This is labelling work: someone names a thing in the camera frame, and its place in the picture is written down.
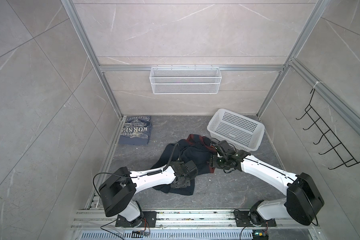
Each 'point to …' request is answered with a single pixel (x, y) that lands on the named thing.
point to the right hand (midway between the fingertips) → (212, 161)
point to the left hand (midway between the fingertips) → (185, 180)
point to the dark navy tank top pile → (197, 148)
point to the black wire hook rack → (348, 160)
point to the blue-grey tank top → (136, 130)
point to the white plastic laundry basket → (244, 133)
